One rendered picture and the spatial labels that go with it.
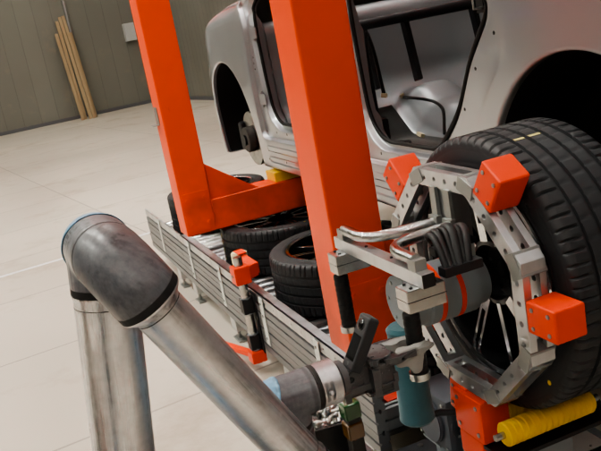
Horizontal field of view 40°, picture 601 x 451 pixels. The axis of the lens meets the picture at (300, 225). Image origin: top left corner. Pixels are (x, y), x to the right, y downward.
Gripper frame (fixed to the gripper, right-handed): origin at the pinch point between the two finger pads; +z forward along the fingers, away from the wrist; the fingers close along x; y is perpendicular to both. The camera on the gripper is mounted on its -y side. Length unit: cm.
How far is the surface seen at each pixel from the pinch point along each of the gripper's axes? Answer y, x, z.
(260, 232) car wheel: 33, -238, 42
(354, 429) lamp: 23.0, -15.4, -12.4
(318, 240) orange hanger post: -4, -76, 10
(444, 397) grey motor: 42, -47, 28
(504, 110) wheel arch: -32, -53, 63
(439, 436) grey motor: 54, -48, 25
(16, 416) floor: 83, -229, -90
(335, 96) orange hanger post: -45, -65, 18
